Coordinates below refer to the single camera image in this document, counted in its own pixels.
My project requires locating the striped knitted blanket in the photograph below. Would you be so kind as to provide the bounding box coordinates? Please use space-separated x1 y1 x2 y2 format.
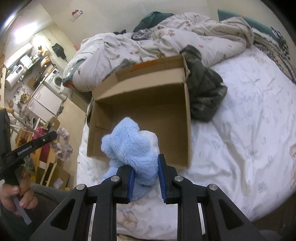
252 28 295 84

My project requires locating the person's left hand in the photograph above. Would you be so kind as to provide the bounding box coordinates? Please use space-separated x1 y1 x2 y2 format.
1 174 38 216

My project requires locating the brown cardboard box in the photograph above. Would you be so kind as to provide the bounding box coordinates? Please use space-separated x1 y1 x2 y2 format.
87 55 191 169

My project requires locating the light blue fluffy plush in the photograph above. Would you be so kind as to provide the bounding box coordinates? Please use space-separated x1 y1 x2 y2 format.
101 118 159 201

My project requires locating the white floral bed sheet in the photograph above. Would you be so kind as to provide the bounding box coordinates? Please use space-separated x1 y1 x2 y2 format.
76 45 295 240

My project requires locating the wooden drying rack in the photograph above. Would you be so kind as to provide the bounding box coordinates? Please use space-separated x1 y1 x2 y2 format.
8 109 59 186

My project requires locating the checked beige duvet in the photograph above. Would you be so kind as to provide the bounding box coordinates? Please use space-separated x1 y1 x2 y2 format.
63 13 254 92

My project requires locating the beige floral scrunchie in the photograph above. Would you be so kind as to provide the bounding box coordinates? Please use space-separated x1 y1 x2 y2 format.
50 128 73 161

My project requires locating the dark camouflage garment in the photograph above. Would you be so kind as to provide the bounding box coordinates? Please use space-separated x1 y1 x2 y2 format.
180 45 228 122

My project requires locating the white washing machine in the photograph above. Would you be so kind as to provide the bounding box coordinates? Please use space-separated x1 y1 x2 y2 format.
43 67 62 93

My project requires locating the white kitchen cabinet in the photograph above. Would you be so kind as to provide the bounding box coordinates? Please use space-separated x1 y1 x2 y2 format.
25 83 66 122

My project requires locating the dark green sleeve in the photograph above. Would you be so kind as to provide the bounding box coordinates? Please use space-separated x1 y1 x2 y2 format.
1 180 70 240

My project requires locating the teal pillow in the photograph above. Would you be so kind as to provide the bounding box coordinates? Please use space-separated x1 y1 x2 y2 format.
217 9 284 43

